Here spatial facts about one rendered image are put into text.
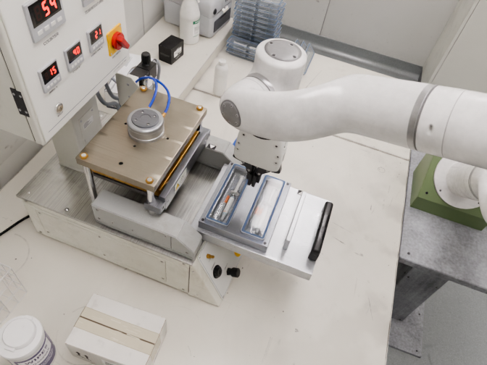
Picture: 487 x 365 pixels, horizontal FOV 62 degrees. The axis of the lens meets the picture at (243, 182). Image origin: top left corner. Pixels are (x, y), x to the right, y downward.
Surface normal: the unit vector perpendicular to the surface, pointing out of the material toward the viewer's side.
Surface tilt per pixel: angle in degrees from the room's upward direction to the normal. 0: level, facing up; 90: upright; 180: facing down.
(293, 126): 78
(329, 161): 0
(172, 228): 0
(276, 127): 82
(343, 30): 90
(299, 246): 0
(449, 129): 71
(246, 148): 92
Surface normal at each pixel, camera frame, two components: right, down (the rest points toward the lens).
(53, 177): 0.12, -0.63
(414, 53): -0.33, 0.70
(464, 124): -0.64, 0.04
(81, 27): 0.93, 0.34
